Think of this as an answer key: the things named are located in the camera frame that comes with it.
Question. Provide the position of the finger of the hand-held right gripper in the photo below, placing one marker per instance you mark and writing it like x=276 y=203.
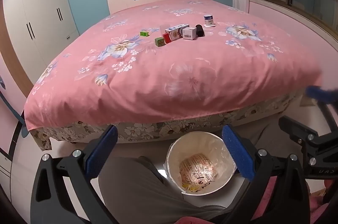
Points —
x=318 y=93
x=295 y=129

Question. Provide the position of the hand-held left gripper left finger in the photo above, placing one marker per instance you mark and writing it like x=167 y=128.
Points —
x=101 y=152

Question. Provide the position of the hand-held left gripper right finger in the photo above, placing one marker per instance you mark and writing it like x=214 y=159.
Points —
x=237 y=152

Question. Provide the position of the white round trash bin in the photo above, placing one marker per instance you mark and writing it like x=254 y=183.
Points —
x=174 y=160

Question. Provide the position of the green cube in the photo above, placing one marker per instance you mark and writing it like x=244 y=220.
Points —
x=159 y=42

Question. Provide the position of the black cylinder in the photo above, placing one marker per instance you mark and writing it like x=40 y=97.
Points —
x=199 y=30

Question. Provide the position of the white box with label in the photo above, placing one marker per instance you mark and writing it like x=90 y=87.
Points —
x=189 y=33

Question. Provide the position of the small red box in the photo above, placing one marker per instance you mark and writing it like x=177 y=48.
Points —
x=165 y=38

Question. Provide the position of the printed orange snack wrapper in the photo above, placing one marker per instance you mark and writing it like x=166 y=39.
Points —
x=196 y=167

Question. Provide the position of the person's pink top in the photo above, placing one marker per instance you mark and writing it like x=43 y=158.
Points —
x=192 y=220

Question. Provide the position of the white cabinet with dark trim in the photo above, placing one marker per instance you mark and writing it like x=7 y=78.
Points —
x=10 y=139

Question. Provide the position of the pink floral duvet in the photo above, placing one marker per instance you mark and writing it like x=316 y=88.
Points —
x=171 y=76

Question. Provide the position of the white square pad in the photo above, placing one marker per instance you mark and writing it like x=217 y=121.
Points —
x=214 y=25

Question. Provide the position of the green toy block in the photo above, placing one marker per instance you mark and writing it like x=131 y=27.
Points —
x=144 y=34

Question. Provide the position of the small white blue cup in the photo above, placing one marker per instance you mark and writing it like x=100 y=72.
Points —
x=208 y=20

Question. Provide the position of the white blue carton box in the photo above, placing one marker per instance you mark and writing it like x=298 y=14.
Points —
x=175 y=31

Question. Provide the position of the clear plastic cup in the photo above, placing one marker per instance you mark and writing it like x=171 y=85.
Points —
x=163 y=28

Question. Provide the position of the white wardrobe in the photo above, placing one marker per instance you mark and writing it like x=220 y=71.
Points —
x=39 y=18

